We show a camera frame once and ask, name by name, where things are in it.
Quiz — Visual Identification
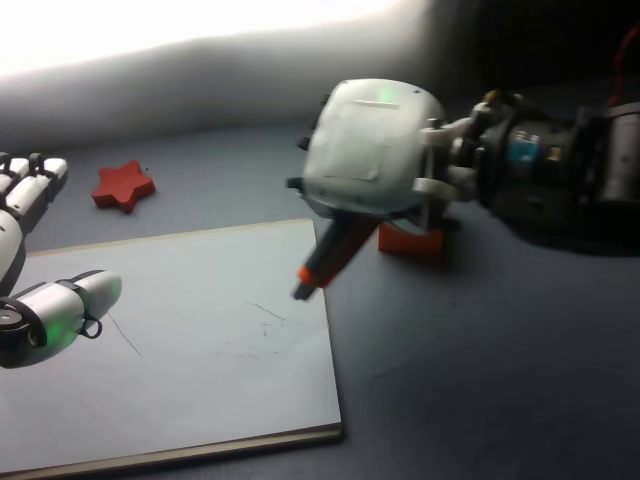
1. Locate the white paper board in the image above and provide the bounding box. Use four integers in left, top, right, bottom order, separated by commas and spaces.
0, 218, 345, 476

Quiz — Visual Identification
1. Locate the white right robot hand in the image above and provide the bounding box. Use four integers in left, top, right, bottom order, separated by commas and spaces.
286, 77, 459, 232

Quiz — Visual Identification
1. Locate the red star block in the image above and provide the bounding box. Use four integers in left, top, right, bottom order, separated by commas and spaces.
91, 159, 157, 215

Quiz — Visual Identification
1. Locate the grey table cloth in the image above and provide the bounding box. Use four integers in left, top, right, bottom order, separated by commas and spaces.
0, 84, 640, 480

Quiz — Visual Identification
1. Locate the orange foam block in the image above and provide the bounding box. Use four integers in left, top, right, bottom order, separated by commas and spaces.
377, 218, 446, 260

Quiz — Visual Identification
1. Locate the orange black utility knife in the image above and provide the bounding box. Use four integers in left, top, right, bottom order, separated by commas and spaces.
292, 209, 377, 304

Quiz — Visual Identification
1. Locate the white backdrop panel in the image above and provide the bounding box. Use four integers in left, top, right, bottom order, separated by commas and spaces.
0, 0, 481, 151

